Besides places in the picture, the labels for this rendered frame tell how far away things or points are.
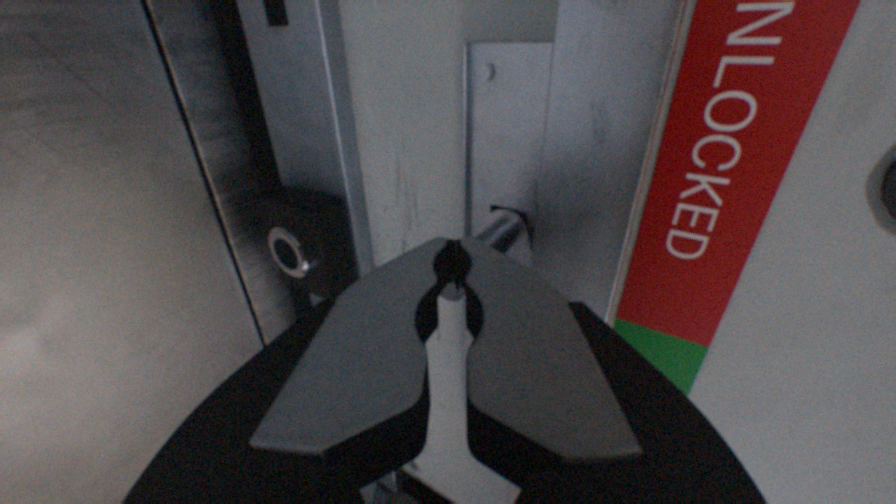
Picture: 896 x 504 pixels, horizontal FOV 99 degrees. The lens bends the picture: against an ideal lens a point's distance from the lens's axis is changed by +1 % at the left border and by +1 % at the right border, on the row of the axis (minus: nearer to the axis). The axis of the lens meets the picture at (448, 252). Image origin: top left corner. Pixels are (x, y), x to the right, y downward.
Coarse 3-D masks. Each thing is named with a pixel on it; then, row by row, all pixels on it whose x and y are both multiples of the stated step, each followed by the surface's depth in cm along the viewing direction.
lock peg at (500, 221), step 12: (492, 216) 17; (504, 216) 17; (516, 216) 17; (492, 228) 16; (504, 228) 16; (516, 228) 17; (528, 228) 17; (480, 240) 15; (492, 240) 15; (504, 240) 16; (516, 240) 17; (504, 252) 16; (516, 252) 17; (444, 288) 14; (456, 288) 13; (456, 300) 14
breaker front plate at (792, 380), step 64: (384, 0) 16; (448, 0) 15; (512, 0) 13; (384, 64) 17; (448, 64) 16; (512, 64) 14; (384, 128) 19; (448, 128) 17; (512, 128) 15; (832, 128) 10; (384, 192) 21; (448, 192) 19; (512, 192) 16; (832, 192) 11; (384, 256) 23; (768, 256) 13; (832, 256) 12; (448, 320) 23; (768, 320) 13; (832, 320) 12; (448, 384) 26; (704, 384) 16; (768, 384) 14; (832, 384) 13; (448, 448) 29; (768, 448) 15; (832, 448) 14
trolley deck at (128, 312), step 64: (0, 0) 14; (64, 0) 15; (128, 0) 17; (0, 64) 15; (64, 64) 16; (128, 64) 18; (0, 128) 15; (64, 128) 16; (128, 128) 18; (0, 192) 15; (64, 192) 17; (128, 192) 19; (192, 192) 21; (0, 256) 16; (64, 256) 17; (128, 256) 20; (192, 256) 22; (0, 320) 16; (64, 320) 18; (128, 320) 20; (192, 320) 23; (0, 384) 17; (64, 384) 19; (128, 384) 21; (192, 384) 24; (0, 448) 17; (64, 448) 19; (128, 448) 22
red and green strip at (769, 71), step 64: (704, 0) 11; (768, 0) 10; (832, 0) 9; (704, 64) 11; (768, 64) 11; (832, 64) 10; (704, 128) 12; (768, 128) 11; (704, 192) 13; (768, 192) 12; (640, 256) 15; (704, 256) 14; (640, 320) 16; (704, 320) 15
